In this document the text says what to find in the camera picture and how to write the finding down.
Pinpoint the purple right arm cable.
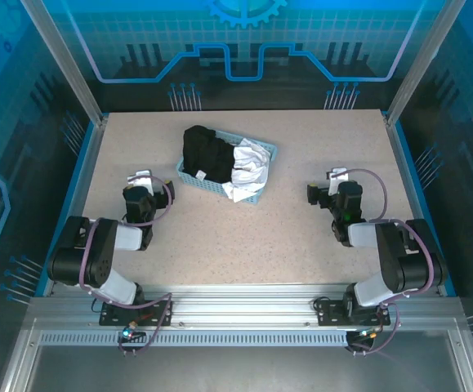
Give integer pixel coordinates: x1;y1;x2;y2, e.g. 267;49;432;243
341;167;435;356

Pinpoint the blue and silver right table rail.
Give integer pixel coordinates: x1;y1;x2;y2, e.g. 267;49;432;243
382;109;458;298

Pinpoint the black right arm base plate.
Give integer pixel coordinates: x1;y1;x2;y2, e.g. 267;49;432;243
315;300;391;327

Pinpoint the crumpled white t-shirt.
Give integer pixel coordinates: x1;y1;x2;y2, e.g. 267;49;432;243
221;137;272;203

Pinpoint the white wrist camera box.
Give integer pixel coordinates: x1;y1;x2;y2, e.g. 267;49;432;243
326;166;350;191
127;169;155;197

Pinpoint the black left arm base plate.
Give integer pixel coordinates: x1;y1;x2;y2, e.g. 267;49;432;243
99;300;175;327

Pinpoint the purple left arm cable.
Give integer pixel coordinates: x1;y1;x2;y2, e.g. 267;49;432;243
79;175;176;356

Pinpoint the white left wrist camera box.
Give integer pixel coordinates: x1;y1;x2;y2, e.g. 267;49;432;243
127;169;155;197

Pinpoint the blue and silver left table rail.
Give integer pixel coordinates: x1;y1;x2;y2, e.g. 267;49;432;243
35;113;109;297

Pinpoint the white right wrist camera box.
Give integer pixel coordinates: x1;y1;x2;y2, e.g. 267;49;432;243
326;166;350;191

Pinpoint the aluminium mounting beam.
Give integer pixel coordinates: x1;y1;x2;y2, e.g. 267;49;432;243
27;283;464;327

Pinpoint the slotted grey cable duct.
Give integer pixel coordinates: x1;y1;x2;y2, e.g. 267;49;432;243
38;331;350;348

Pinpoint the black t-shirt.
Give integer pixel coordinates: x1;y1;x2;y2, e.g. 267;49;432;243
181;125;237;185

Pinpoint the light blue plastic basket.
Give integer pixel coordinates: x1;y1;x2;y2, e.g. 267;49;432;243
175;128;280;205

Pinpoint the aluminium right frame post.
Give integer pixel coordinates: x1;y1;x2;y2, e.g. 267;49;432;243
385;0;468;128

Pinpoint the blue and silver table rail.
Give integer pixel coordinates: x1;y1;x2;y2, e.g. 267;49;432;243
382;109;458;298
35;113;109;297

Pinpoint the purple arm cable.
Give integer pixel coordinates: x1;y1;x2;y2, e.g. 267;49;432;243
79;175;176;356
341;167;435;356

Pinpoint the aluminium left frame post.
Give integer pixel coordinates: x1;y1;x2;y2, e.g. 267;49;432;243
18;0;109;126

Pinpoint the aluminium frame post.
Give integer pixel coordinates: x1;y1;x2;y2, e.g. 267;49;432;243
385;0;468;128
18;0;109;126

